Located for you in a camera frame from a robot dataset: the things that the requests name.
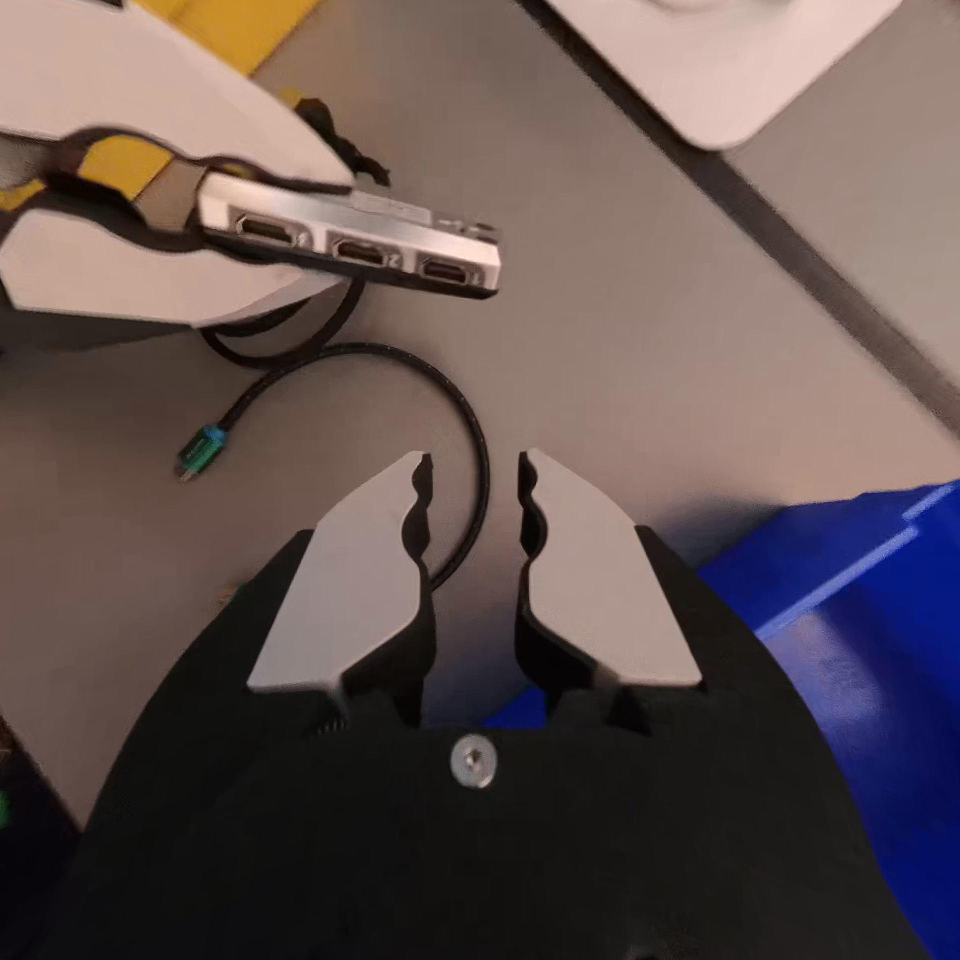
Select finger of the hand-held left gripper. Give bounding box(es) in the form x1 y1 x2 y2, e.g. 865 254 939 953
0 176 335 330
0 0 355 195

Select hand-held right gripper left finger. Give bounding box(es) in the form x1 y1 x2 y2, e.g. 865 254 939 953
246 450 438 727

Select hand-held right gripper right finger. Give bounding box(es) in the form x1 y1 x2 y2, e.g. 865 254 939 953
514 447 704 717

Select yellow storage bin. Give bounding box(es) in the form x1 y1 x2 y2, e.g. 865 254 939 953
0 0 324 211

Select thick black cable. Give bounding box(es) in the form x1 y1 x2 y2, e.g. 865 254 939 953
198 97 391 370

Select black braided hdmi cable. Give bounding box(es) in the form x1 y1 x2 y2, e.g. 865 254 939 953
174 341 492 594

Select blue storage bin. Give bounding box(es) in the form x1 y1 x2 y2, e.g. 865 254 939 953
483 480 960 960

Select silver hdmi switch box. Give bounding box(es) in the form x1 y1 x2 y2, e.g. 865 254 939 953
196 171 502 301

